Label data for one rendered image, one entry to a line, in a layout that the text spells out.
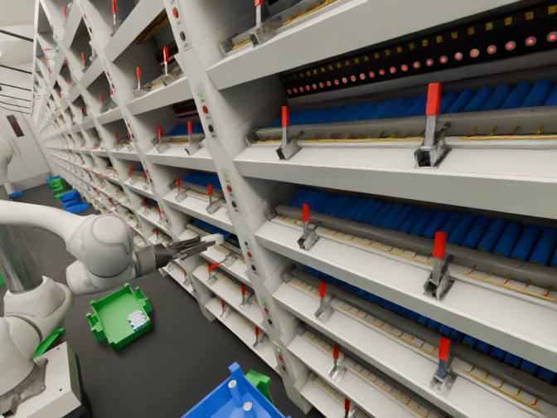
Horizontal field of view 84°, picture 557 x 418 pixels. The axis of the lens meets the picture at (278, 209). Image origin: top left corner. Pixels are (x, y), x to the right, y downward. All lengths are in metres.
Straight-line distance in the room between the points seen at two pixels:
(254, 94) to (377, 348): 0.60
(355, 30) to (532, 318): 0.40
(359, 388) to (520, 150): 0.65
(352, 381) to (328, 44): 0.74
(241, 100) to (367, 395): 0.74
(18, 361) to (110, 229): 0.71
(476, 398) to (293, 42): 0.60
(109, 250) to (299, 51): 0.56
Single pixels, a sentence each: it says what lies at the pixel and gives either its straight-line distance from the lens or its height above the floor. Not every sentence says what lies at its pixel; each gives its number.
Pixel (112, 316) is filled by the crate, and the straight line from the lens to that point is 1.98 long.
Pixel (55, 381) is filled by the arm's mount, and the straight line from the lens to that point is 1.42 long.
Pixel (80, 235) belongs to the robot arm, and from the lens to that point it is 0.82.
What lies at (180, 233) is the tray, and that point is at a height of 0.50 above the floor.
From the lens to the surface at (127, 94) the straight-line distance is 1.38.
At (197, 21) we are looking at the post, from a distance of 0.73.
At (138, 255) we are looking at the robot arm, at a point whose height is 0.66.
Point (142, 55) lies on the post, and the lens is 1.42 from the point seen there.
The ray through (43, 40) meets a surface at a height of 1.62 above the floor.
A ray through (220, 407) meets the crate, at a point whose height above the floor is 0.41.
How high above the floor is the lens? 1.01
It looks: 21 degrees down
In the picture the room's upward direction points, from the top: 14 degrees counter-clockwise
